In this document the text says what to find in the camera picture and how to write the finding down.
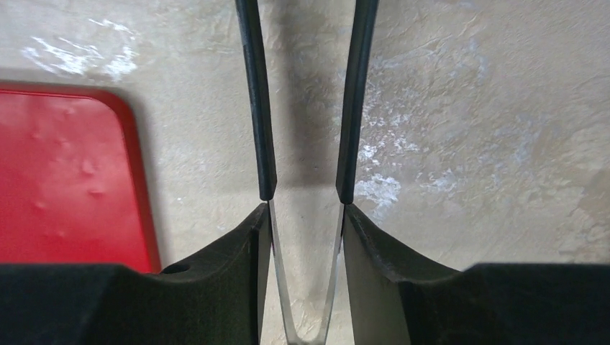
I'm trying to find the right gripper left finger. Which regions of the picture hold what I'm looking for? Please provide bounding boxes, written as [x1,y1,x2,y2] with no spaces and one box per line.
[1,203,270,344]

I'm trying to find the red box lid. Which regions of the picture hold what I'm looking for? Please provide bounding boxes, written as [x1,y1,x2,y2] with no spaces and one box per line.
[1,82,161,273]

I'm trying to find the black metal tongs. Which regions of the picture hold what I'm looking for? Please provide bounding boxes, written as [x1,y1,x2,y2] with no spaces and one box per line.
[235,1,378,344]

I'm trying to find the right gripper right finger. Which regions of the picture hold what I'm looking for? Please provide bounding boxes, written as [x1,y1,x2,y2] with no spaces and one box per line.
[343,205,609,344]

